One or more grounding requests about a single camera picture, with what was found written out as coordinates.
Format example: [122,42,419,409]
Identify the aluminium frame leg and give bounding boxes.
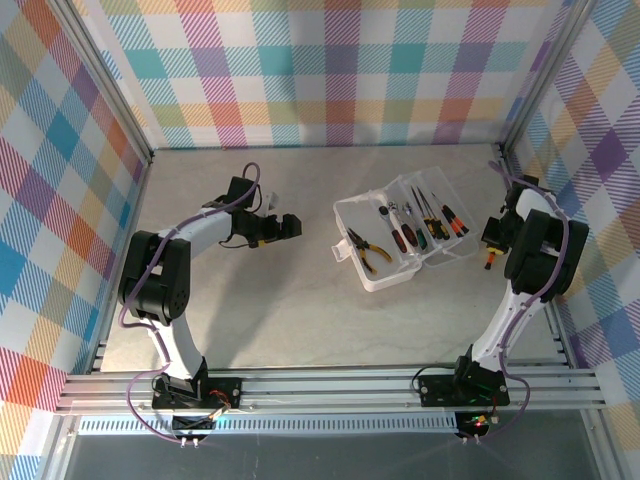
[582,409,619,480]
[39,414,79,480]

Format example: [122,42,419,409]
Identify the red white wire bundle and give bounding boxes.
[207,388,239,420]

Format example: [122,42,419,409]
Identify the black connector box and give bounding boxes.
[171,413,217,449]
[455,410,502,446]

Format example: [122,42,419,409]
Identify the green handled screwdriver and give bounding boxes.
[409,185,429,250]

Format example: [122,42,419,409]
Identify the red black handled screwdriver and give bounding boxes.
[399,199,417,247]

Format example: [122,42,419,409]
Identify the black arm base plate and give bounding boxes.
[151,375,244,409]
[417,373,511,407]

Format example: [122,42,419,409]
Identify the yellow black handled pliers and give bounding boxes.
[347,227,394,275]

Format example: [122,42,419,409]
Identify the aluminium mounting rail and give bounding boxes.
[54,367,609,416]

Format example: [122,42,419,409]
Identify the aluminium frame post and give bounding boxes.
[498,0,599,159]
[47,0,155,169]

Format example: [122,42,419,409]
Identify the aluminium side rail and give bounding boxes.
[87,152,155,375]

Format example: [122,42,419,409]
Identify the white slotted cable duct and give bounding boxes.
[77,414,461,435]

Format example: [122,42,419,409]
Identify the clear plastic tool box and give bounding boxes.
[330,168,479,294]

